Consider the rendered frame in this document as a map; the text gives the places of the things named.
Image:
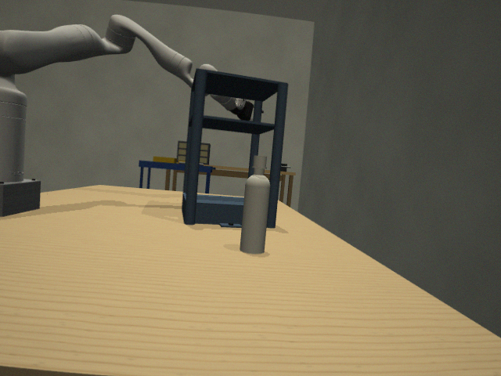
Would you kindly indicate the blue shelving unit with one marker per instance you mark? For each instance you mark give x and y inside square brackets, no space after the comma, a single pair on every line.
[222,210]

